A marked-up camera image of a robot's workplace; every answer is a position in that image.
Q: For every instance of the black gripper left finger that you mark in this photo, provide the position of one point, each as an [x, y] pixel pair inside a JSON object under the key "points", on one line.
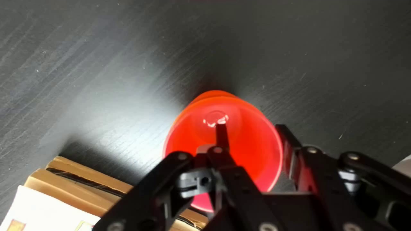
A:
{"points": [[154, 203]]}

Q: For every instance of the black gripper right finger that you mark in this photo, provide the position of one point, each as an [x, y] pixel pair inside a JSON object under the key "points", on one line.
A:
{"points": [[348, 193]]}

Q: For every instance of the orange plastic cup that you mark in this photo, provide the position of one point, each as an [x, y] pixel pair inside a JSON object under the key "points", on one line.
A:
{"points": [[253, 140]]}

